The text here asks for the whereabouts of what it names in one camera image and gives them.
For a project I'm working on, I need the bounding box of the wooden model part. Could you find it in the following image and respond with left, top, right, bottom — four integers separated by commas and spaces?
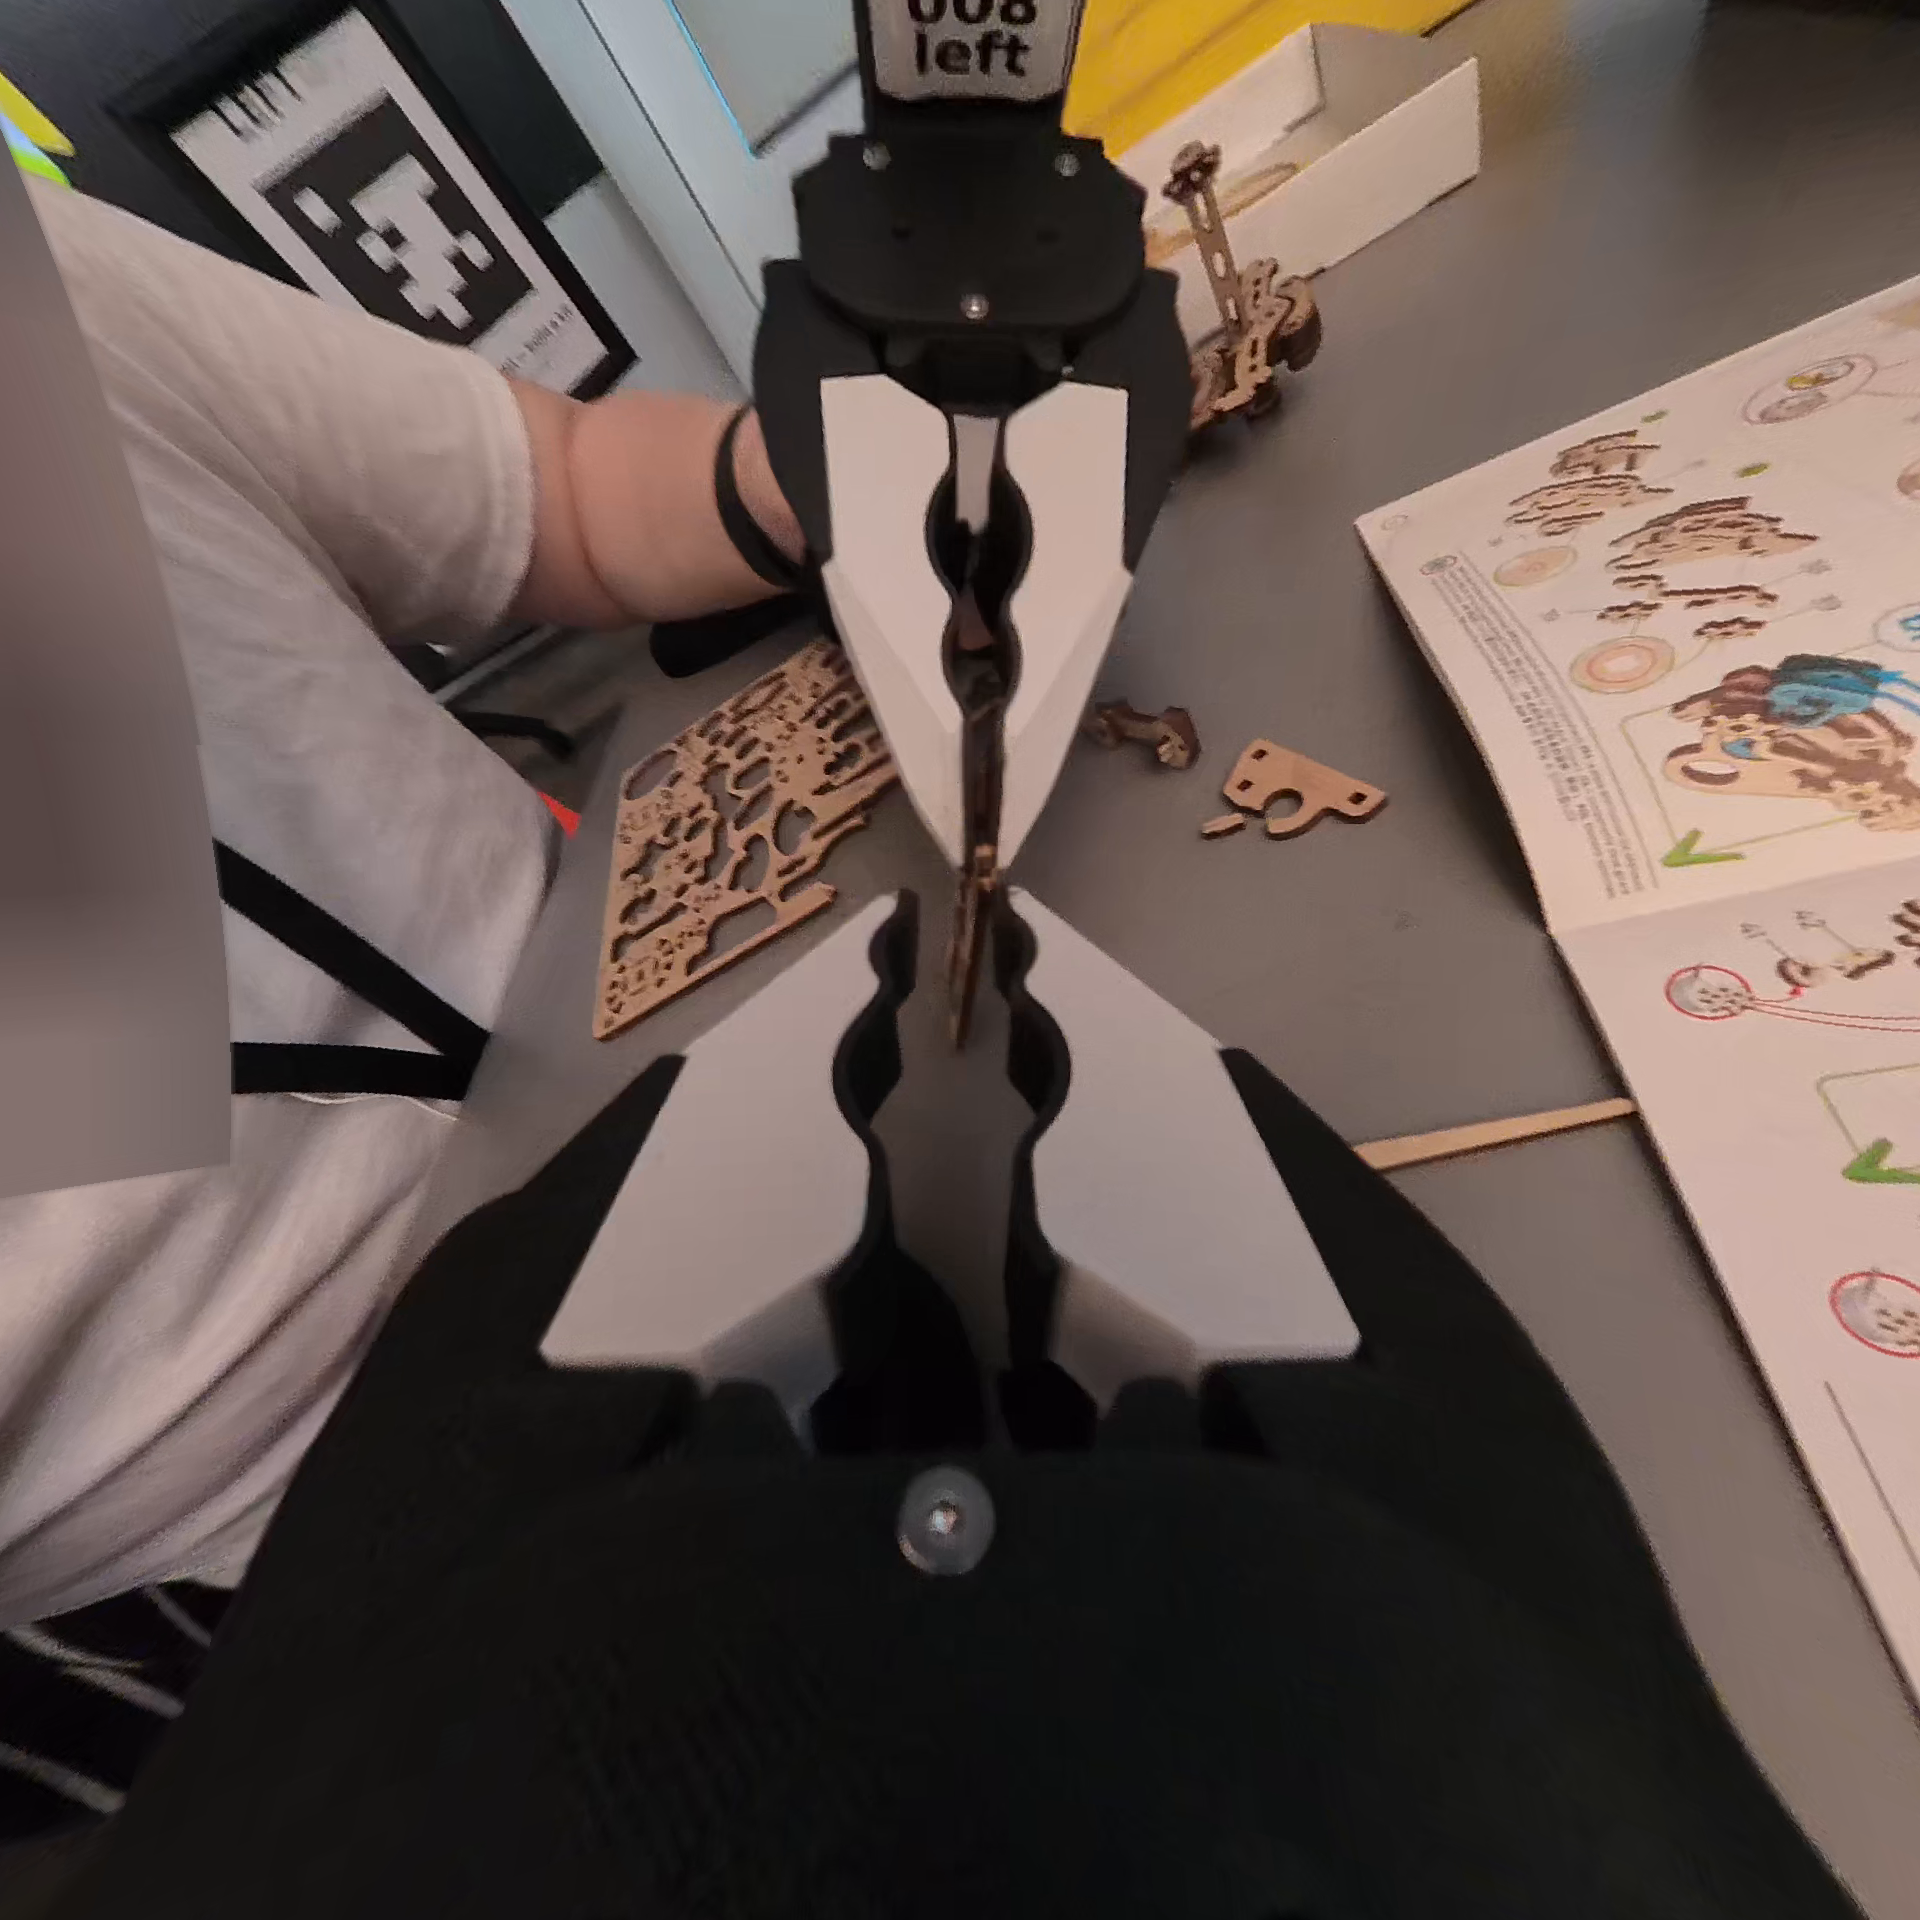
939, 591, 1010, 1052

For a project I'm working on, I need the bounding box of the large glass window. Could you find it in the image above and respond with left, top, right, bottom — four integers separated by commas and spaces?
668, 0, 868, 161

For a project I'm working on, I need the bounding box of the partly built wooden model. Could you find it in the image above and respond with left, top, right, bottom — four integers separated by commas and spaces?
1147, 139, 1330, 436

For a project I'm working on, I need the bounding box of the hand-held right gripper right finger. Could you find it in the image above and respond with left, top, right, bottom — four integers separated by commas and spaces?
989, 884, 1365, 1420

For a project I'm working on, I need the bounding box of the white cardboard box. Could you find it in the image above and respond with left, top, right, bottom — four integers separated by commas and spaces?
1110, 20, 1484, 274

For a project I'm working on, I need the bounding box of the yellow green tag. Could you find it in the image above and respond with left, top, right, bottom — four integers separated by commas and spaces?
0, 71, 77, 191

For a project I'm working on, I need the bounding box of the black white marker sign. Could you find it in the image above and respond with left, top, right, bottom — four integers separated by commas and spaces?
107, 0, 642, 402

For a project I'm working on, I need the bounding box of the black shoulder strap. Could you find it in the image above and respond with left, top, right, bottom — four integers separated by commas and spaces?
215, 839, 491, 1058
228, 1039, 471, 1106

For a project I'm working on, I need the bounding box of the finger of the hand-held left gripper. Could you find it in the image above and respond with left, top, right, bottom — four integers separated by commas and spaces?
998, 380, 1133, 873
818, 375, 965, 866

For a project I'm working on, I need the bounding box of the thin wooden stick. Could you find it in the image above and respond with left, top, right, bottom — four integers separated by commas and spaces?
1351, 1094, 1638, 1173

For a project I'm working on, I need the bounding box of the stack of yellow plastic bins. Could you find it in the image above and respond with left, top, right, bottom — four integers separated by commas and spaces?
1054, 0, 1472, 139

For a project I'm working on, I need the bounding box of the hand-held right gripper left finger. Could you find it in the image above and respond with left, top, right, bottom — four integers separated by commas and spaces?
540, 884, 920, 1451

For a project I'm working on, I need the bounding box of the dark striped fabric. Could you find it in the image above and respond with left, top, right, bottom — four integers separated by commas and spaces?
0, 1582, 234, 1854

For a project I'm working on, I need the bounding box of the illustrated instruction booklet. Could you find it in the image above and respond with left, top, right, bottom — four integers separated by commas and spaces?
1352, 270, 1920, 1711

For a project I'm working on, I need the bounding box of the flat wooden bracket part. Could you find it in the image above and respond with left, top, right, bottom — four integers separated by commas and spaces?
1220, 735, 1390, 842

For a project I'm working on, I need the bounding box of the person's left forearm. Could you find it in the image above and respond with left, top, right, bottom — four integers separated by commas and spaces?
502, 375, 818, 633

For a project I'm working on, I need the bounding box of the laser-cut wooden parts sheet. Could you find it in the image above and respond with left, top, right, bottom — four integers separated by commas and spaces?
591, 638, 902, 1039

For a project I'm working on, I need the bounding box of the small dark wooden wheel part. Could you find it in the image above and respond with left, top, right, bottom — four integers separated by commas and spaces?
1084, 700, 1202, 771

